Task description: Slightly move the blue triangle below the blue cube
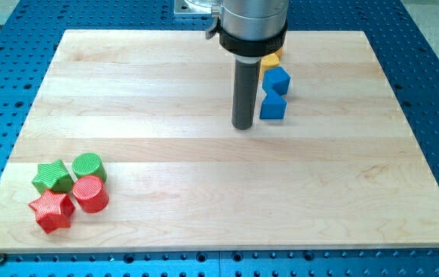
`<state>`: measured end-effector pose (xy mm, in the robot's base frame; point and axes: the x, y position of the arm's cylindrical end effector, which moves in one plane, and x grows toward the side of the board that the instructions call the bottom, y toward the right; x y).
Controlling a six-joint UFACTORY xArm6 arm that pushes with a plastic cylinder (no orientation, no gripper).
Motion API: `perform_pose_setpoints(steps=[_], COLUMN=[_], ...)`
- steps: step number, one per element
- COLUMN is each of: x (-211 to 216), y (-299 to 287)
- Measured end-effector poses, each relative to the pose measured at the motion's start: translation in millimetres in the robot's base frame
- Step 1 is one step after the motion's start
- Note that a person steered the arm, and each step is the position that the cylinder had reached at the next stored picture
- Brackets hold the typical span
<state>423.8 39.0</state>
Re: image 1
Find blue triangle block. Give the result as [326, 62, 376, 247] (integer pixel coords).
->
[259, 91, 287, 120]

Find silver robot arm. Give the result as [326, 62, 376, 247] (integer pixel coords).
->
[205, 0, 289, 58]

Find blue cube block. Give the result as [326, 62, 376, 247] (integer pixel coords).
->
[262, 67, 291, 95]

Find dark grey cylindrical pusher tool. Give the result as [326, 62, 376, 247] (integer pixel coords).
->
[231, 55, 261, 130]

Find yellow block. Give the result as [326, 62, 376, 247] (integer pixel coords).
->
[259, 53, 280, 80]

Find orange block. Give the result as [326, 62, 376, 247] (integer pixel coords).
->
[274, 48, 283, 61]

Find wooden board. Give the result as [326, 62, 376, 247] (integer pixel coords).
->
[0, 30, 439, 253]

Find green cylinder block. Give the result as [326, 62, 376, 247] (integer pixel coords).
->
[72, 152, 107, 182]

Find red cylinder block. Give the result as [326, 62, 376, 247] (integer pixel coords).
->
[72, 175, 109, 213]

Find green star block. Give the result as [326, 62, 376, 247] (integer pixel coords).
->
[32, 159, 75, 194]

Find red star block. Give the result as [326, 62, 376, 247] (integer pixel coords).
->
[28, 189, 75, 234]

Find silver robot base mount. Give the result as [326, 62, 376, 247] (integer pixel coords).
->
[173, 0, 221, 18]

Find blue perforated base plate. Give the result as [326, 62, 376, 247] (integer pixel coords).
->
[0, 0, 439, 276]

